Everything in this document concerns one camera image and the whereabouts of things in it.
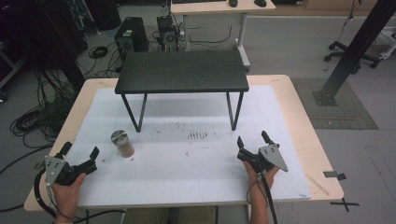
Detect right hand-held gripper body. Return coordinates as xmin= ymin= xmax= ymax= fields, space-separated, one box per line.
xmin=236 ymin=143 xmax=290 ymax=174

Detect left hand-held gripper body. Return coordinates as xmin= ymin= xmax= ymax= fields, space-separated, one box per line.
xmin=44 ymin=150 xmax=98 ymax=187

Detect glass jar with metal lid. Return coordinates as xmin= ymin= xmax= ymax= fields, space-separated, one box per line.
xmin=110 ymin=129 xmax=135 ymax=159

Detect person's left hand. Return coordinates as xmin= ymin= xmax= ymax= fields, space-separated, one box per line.
xmin=50 ymin=172 xmax=88 ymax=223

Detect person's right hand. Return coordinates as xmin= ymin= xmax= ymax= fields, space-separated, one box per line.
xmin=243 ymin=161 xmax=280 ymax=198

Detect light wooden table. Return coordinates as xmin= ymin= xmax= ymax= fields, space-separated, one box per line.
xmin=23 ymin=74 xmax=346 ymax=213

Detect white foam board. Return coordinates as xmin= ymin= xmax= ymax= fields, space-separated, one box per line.
xmin=74 ymin=85 xmax=313 ymax=209

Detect black tape strip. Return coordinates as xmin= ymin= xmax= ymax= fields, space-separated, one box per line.
xmin=322 ymin=170 xmax=347 ymax=182

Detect person's olive trousers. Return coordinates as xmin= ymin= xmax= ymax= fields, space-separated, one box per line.
xmin=120 ymin=206 xmax=218 ymax=224

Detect grey floor mat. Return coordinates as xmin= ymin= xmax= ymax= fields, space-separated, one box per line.
xmin=290 ymin=77 xmax=380 ymax=131

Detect black shelf riser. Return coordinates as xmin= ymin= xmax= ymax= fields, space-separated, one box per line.
xmin=114 ymin=49 xmax=250 ymax=133

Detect black office chair base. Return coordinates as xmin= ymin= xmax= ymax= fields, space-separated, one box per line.
xmin=323 ymin=40 xmax=383 ymax=75

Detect dark cabinet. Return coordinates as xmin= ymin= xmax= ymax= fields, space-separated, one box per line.
xmin=0 ymin=0 xmax=90 ymax=94

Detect large black computer tower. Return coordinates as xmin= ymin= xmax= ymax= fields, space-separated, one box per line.
xmin=114 ymin=16 xmax=150 ymax=62

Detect small black computer tower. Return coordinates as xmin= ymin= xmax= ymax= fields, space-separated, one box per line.
xmin=156 ymin=15 xmax=179 ymax=52

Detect white-legged wooden desk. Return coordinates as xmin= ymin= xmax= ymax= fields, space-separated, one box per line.
xmin=170 ymin=0 xmax=277 ymax=72

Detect black keyboard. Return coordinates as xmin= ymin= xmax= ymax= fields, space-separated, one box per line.
xmin=171 ymin=0 xmax=227 ymax=5

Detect left hand-held gripper cable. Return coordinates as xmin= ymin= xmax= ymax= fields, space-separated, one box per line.
xmin=33 ymin=167 xmax=126 ymax=224

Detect hand-held gripper cable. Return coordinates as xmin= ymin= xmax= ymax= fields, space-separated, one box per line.
xmin=245 ymin=173 xmax=280 ymax=224
xmin=33 ymin=167 xmax=126 ymax=224

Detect bundle of black floor cables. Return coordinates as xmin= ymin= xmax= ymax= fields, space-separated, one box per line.
xmin=0 ymin=66 xmax=82 ymax=213

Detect right hand-held gripper cable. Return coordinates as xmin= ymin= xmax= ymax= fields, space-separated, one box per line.
xmin=245 ymin=173 xmax=280 ymax=224

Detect coiled black cable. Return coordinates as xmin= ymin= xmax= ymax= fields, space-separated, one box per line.
xmin=88 ymin=45 xmax=109 ymax=60

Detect black metal post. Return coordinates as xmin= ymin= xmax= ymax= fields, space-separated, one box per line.
xmin=312 ymin=0 xmax=396 ymax=107

